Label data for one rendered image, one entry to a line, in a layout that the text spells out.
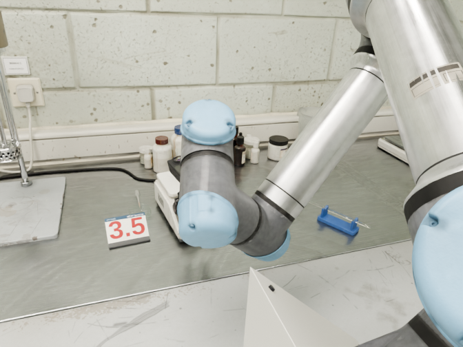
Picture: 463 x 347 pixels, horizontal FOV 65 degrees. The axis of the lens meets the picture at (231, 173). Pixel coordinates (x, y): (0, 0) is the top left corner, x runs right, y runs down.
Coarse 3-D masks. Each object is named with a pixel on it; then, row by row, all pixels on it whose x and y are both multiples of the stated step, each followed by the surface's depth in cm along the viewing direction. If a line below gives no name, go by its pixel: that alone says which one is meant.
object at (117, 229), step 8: (112, 224) 82; (120, 224) 82; (128, 224) 83; (136, 224) 83; (144, 224) 84; (112, 232) 81; (120, 232) 82; (128, 232) 82; (136, 232) 83; (144, 232) 83
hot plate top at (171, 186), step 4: (164, 172) 94; (168, 172) 94; (156, 176) 93; (160, 176) 92; (164, 176) 92; (168, 176) 92; (172, 176) 92; (160, 180) 90; (164, 180) 90; (168, 180) 90; (172, 180) 90; (176, 180) 90; (164, 184) 88; (168, 184) 88; (172, 184) 88; (176, 184) 89; (164, 188) 87; (168, 188) 87; (172, 188) 87; (176, 188) 87; (168, 192) 85; (172, 192) 85; (176, 192) 85; (172, 196) 85
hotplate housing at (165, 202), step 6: (156, 180) 94; (156, 186) 92; (162, 186) 91; (156, 192) 93; (162, 192) 89; (156, 198) 95; (162, 198) 89; (168, 198) 86; (162, 204) 90; (168, 204) 84; (162, 210) 91; (168, 210) 85; (168, 216) 86; (174, 216) 83; (174, 222) 82; (174, 228) 83; (180, 240) 81
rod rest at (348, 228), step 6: (324, 210) 91; (318, 216) 93; (324, 216) 93; (330, 216) 93; (324, 222) 92; (330, 222) 90; (336, 222) 90; (342, 222) 90; (348, 222) 91; (354, 222) 87; (336, 228) 90; (342, 228) 88; (348, 228) 88; (354, 228) 88; (354, 234) 87
